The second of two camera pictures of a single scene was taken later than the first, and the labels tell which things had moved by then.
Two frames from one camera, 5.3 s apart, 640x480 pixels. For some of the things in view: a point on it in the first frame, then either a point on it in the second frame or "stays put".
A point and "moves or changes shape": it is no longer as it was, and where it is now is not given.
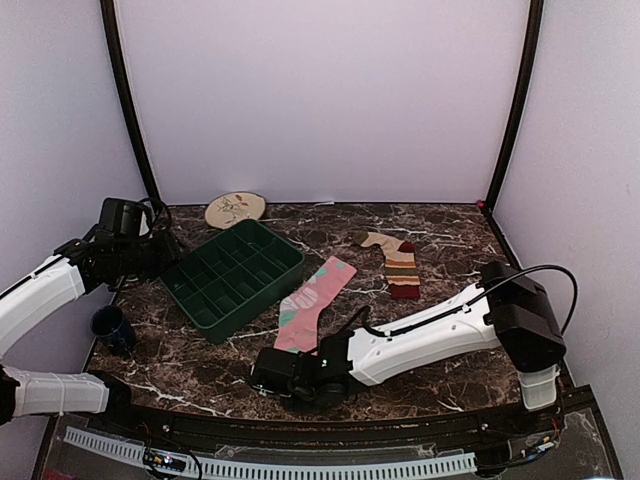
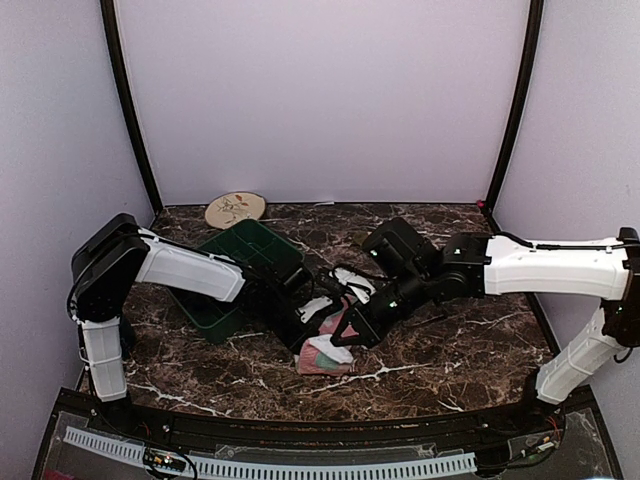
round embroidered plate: (228, 209) stays put
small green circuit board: (166, 459) stays put
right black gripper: (310, 405) to (371, 332)
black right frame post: (533, 39) stays put
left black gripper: (170, 256) to (292, 342)
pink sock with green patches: (300, 309) moves or changes shape
